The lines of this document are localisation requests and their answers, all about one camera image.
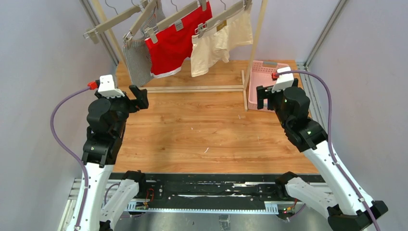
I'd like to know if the grey striped underwear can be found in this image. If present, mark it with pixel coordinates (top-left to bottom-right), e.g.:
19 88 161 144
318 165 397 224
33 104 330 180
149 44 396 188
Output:
123 5 165 87

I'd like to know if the beige clip hanger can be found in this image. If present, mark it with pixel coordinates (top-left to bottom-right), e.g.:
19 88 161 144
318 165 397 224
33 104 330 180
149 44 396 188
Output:
83 5 142 44
123 0 160 45

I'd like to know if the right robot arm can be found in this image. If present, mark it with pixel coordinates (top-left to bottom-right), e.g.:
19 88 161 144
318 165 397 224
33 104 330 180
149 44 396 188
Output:
256 82 388 231

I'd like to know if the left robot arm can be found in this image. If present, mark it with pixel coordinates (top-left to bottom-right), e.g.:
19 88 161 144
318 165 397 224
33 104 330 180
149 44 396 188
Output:
66 85 149 231

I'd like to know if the red underwear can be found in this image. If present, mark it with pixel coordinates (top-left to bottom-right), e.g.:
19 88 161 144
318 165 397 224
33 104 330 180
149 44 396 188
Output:
145 1 212 78

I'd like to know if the cream underwear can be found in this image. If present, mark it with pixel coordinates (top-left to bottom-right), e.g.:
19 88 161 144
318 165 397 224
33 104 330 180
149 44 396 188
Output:
190 9 253 77

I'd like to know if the empty beige clip hanger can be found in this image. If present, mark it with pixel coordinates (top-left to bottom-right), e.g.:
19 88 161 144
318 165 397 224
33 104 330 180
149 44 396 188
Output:
83 5 142 44

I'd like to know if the cream underwear hanger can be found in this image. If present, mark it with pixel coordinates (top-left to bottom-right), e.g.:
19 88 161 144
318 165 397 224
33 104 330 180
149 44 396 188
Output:
195 0 252 38

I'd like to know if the wooden clothes rack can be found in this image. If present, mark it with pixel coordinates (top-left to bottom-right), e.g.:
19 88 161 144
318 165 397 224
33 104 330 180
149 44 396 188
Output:
91 0 268 111

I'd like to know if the pink plastic basket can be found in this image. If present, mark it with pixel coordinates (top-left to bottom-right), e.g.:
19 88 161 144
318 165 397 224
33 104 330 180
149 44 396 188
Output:
248 60 289 111

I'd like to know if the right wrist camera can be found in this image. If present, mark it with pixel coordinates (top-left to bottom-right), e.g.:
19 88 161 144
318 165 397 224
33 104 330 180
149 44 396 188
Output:
272 67 294 92

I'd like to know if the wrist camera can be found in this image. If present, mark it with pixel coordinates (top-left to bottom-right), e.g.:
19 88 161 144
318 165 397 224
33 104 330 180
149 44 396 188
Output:
272 67 294 92
98 75 125 98

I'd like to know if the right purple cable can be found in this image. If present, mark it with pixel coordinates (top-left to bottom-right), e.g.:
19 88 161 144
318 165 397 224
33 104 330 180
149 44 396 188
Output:
271 69 382 231

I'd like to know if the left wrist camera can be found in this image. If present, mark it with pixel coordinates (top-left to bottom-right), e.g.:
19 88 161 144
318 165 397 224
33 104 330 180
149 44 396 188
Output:
98 75 125 98

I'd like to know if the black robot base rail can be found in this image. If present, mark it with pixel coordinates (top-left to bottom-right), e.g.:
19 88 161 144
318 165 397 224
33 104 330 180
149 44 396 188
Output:
125 173 303 215

